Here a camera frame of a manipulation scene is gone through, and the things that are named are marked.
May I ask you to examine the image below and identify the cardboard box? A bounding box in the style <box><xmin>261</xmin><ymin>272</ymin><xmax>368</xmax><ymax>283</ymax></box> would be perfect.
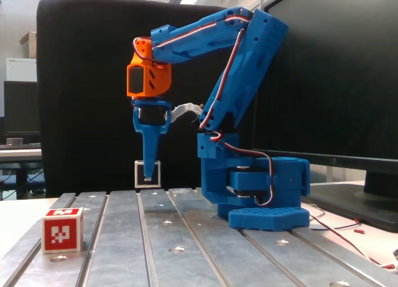
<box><xmin>19</xmin><ymin>31</ymin><xmax>38</xmax><ymax>59</ymax></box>

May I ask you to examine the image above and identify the black Dell monitor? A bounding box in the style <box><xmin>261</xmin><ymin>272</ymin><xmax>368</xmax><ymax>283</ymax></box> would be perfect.
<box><xmin>251</xmin><ymin>0</ymin><xmax>398</xmax><ymax>233</ymax></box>

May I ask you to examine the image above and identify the aluminium slotted base plate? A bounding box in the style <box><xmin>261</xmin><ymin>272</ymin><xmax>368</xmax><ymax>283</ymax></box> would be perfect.
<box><xmin>0</xmin><ymin>188</ymin><xmax>398</xmax><ymax>287</ymax></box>

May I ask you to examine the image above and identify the red cube with white pattern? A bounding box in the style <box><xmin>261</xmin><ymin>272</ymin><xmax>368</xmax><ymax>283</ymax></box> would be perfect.
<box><xmin>41</xmin><ymin>207</ymin><xmax>84</xmax><ymax>254</ymax></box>

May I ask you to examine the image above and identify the black background monitor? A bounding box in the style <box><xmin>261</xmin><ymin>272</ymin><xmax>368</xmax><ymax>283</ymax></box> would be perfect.
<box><xmin>3</xmin><ymin>80</ymin><xmax>41</xmax><ymax>136</ymax></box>

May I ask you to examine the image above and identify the black keyboard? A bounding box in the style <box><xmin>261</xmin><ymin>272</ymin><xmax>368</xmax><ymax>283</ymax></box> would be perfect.
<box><xmin>0</xmin><ymin>143</ymin><xmax>42</xmax><ymax>149</ymax></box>

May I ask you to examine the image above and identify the red white servo cable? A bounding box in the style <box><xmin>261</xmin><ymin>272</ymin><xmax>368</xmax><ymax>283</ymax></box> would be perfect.
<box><xmin>307</xmin><ymin>205</ymin><xmax>398</xmax><ymax>271</ymax></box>

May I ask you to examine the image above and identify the black cube with number five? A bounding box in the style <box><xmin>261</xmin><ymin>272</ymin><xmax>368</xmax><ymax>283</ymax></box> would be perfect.
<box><xmin>134</xmin><ymin>159</ymin><xmax>162</xmax><ymax>189</ymax></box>

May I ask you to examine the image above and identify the grey background desk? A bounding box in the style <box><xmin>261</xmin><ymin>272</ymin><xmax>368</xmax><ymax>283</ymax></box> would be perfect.
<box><xmin>0</xmin><ymin>148</ymin><xmax>44</xmax><ymax>200</ymax></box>

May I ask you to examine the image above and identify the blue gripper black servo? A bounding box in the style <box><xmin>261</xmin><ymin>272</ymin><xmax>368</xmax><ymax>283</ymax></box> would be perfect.
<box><xmin>130</xmin><ymin>99</ymin><xmax>172</xmax><ymax>180</ymax></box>

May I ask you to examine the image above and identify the black panel backdrop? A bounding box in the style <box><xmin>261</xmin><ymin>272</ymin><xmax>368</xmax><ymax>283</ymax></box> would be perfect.
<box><xmin>36</xmin><ymin>0</ymin><xmax>253</xmax><ymax>198</ymax></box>

